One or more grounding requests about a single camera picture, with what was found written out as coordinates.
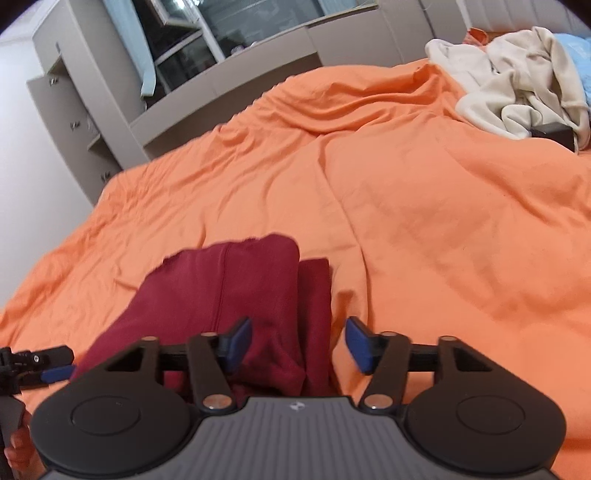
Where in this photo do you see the dark red sweater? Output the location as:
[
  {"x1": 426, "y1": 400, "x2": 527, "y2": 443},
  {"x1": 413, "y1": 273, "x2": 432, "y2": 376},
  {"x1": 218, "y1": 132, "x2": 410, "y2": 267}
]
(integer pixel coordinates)
[{"x1": 74, "y1": 234, "x2": 339, "y2": 398}]

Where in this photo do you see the left hand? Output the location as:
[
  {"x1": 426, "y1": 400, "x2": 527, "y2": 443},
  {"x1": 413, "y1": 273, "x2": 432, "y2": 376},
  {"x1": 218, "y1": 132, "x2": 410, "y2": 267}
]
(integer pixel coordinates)
[{"x1": 4, "y1": 411, "x2": 45, "y2": 480}]

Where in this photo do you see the orange duvet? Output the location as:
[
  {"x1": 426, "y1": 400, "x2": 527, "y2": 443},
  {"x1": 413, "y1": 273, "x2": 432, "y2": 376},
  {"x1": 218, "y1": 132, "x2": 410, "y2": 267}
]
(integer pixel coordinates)
[{"x1": 1, "y1": 61, "x2": 590, "y2": 479}]

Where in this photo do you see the grey built-in wardrobe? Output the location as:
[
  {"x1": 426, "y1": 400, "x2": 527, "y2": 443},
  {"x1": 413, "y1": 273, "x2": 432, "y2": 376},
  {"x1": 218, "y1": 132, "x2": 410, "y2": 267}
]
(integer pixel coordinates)
[{"x1": 26, "y1": 0, "x2": 472, "y2": 206}]

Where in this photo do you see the beige garment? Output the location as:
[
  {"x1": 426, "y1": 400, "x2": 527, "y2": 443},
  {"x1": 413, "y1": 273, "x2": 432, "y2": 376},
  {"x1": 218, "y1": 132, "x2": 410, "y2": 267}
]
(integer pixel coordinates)
[{"x1": 425, "y1": 27, "x2": 590, "y2": 150}]

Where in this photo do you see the window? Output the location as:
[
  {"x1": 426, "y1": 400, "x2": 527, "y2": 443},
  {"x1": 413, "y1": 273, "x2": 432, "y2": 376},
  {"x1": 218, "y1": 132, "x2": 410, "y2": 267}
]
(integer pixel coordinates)
[{"x1": 133, "y1": 0, "x2": 363, "y2": 95}]

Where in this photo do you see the left light blue curtain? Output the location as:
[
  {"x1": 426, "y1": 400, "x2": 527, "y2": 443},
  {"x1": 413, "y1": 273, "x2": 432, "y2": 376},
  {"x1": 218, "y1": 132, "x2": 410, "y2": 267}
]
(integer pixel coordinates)
[{"x1": 103, "y1": 0, "x2": 156, "y2": 98}]

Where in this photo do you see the grey padded headboard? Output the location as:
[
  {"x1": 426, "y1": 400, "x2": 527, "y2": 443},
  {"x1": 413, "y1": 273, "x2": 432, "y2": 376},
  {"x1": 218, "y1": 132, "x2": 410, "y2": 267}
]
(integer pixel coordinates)
[{"x1": 457, "y1": 0, "x2": 590, "y2": 37}]

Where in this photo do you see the light blue garment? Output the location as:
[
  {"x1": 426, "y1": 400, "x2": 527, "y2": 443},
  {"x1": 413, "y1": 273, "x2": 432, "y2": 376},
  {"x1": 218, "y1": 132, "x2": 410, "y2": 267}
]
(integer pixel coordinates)
[{"x1": 556, "y1": 33, "x2": 591, "y2": 105}]

